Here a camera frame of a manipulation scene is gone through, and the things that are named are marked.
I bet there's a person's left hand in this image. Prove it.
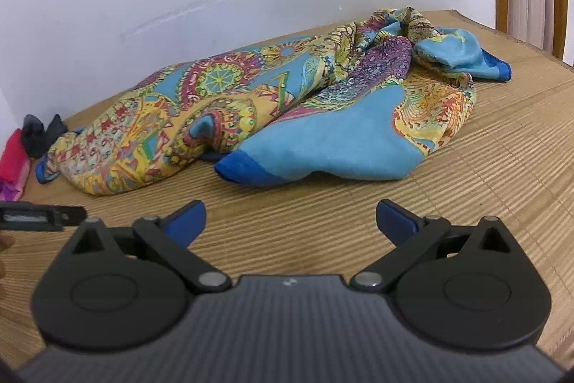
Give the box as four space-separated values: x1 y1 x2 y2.
0 229 14 303

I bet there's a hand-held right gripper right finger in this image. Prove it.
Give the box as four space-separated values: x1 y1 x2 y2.
350 199 516 294

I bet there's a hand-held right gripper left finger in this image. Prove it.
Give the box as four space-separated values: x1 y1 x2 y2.
66 200 233 295

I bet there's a colourful patterned cloth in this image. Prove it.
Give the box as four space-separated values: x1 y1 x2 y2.
36 6 513 196

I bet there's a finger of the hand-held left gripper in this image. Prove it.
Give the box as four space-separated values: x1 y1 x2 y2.
60 206 89 228

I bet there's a pink rolled cloth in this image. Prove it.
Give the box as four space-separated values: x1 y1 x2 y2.
0 128 32 202

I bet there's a dark grey rolled cloth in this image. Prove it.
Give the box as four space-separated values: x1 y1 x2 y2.
22 114 68 159

